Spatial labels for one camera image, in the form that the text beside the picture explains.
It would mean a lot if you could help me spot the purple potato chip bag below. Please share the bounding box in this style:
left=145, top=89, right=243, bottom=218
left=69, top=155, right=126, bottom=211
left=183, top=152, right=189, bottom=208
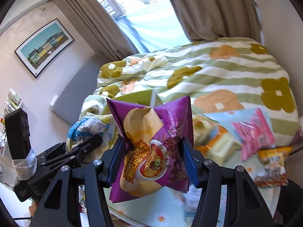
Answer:
left=107, top=96, right=194, bottom=203

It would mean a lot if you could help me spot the window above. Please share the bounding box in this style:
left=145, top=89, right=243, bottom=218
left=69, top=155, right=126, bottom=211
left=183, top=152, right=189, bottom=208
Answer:
left=97, top=0, right=190, bottom=53

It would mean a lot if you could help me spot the grey padded headboard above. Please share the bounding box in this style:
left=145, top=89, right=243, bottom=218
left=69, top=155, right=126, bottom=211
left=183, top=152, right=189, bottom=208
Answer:
left=50, top=51, right=109, bottom=126

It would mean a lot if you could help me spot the framed houses picture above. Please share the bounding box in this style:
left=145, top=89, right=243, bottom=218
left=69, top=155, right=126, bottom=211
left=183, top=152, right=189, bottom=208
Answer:
left=15, top=19, right=74, bottom=78

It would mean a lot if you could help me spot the green cardboard box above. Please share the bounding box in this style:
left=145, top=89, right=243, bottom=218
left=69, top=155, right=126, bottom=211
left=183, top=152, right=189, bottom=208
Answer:
left=114, top=90, right=158, bottom=107

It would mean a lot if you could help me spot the blue white penguin snack bag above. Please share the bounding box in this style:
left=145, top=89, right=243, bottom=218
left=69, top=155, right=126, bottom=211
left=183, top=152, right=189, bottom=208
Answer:
left=66, top=112, right=118, bottom=166

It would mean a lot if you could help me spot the green cartoon snack bag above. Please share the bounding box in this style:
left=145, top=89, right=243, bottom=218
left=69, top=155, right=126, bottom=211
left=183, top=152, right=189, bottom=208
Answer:
left=193, top=115, right=242, bottom=166

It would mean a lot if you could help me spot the beige right curtain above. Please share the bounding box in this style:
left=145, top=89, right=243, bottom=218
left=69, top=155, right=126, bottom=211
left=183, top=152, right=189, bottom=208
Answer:
left=170, top=0, right=261, bottom=42

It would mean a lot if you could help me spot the floral striped duvet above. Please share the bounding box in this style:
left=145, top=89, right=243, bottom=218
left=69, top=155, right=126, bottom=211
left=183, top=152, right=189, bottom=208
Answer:
left=80, top=37, right=299, bottom=147

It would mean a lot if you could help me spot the beige left curtain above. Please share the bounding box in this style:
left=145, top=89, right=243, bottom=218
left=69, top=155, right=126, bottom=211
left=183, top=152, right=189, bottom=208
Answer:
left=52, top=0, right=139, bottom=62

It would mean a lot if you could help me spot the beige curtain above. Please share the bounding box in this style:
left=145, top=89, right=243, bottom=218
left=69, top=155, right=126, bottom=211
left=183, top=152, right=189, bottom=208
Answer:
left=52, top=0, right=139, bottom=62
left=170, top=0, right=261, bottom=42

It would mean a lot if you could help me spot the orange snack bag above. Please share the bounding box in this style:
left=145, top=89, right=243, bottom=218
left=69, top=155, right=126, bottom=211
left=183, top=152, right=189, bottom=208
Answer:
left=253, top=146, right=293, bottom=187

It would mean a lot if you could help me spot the pink sakura snack bag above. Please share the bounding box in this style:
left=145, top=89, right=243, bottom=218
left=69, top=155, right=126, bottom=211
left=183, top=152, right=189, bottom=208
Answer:
left=232, top=108, right=275, bottom=161

